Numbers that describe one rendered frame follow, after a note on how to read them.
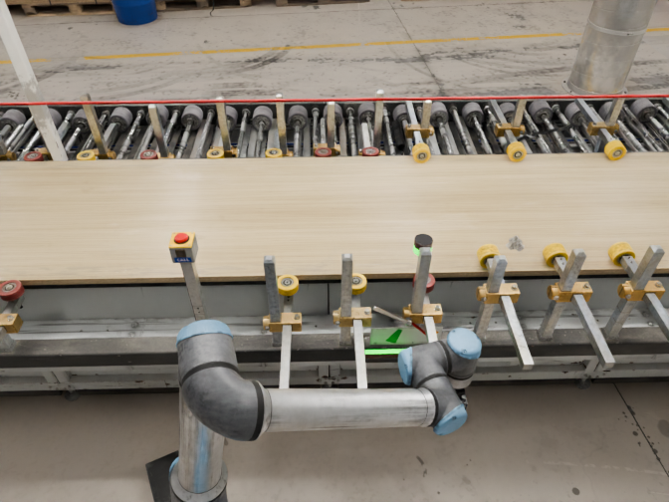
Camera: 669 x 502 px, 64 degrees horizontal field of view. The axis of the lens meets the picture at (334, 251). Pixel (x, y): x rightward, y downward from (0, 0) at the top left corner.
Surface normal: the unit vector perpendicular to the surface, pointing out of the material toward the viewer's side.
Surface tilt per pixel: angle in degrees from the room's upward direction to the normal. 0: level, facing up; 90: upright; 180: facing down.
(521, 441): 0
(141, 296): 90
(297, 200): 0
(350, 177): 0
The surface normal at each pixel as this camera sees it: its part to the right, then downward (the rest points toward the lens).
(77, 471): 0.00, -0.73
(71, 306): 0.03, 0.68
